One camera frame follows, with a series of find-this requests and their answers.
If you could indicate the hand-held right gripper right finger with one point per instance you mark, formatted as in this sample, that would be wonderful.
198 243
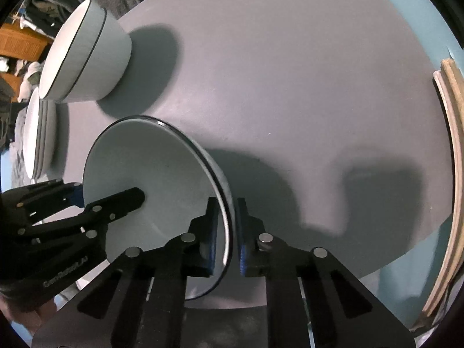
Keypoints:
243 241

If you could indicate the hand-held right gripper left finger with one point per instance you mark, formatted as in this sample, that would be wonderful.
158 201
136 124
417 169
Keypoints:
212 235

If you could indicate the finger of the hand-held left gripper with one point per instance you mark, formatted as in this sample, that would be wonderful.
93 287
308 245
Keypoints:
74 193
119 201

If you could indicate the small white bowl black rim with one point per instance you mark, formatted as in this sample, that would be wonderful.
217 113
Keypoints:
152 159

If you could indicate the white plate black rim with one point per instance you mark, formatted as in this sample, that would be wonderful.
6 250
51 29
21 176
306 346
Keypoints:
44 137
31 141

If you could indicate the person's left hand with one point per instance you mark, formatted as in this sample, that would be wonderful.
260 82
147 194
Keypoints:
34 315

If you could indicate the pile of light clothes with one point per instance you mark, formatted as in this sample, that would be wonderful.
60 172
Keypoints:
29 79

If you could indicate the orange wooden wardrobe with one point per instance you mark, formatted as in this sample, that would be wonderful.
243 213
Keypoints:
18 43

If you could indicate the wooden rack edge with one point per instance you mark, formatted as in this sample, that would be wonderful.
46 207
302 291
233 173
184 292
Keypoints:
447 188

